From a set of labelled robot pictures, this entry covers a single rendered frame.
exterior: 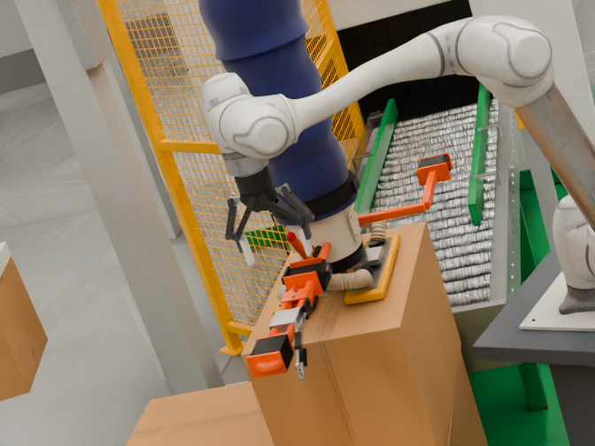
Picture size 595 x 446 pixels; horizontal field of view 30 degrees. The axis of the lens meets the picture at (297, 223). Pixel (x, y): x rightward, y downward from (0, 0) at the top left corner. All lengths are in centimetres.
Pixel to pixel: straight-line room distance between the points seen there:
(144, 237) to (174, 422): 100
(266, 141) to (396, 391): 82
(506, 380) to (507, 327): 127
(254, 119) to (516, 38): 56
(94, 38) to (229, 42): 145
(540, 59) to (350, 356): 83
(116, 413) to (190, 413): 146
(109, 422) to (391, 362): 235
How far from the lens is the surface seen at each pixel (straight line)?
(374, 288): 272
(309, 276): 257
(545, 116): 239
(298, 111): 217
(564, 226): 274
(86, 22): 399
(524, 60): 228
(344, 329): 263
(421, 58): 242
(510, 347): 277
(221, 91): 225
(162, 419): 343
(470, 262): 377
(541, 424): 383
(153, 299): 428
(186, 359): 437
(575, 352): 269
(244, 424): 323
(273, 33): 259
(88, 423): 486
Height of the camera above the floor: 209
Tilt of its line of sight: 20 degrees down
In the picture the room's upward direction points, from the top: 19 degrees counter-clockwise
